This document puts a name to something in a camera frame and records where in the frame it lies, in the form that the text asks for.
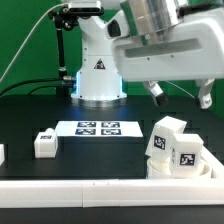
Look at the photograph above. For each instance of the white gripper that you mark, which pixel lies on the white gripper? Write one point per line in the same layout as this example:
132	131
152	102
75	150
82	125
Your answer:
192	53

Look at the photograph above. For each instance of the white round stool seat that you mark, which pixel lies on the white round stool seat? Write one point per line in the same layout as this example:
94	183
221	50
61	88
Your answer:
161	170

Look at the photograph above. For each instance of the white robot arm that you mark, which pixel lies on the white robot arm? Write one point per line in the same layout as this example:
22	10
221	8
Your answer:
165	40

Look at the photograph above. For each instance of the white block at left edge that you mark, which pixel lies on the white block at left edge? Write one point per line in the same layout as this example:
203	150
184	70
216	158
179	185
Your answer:
2	154

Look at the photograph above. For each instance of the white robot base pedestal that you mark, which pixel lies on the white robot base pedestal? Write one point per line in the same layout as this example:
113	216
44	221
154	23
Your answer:
98	82

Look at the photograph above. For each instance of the white L-shaped obstacle frame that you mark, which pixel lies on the white L-shaped obstacle frame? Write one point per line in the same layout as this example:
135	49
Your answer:
117	193

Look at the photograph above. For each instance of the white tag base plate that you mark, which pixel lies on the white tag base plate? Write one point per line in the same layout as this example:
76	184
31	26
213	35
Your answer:
98	129

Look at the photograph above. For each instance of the grey depth camera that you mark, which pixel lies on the grey depth camera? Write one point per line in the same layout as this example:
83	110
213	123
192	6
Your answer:
85	7

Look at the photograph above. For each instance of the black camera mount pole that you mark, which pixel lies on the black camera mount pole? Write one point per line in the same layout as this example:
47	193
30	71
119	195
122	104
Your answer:
63	21

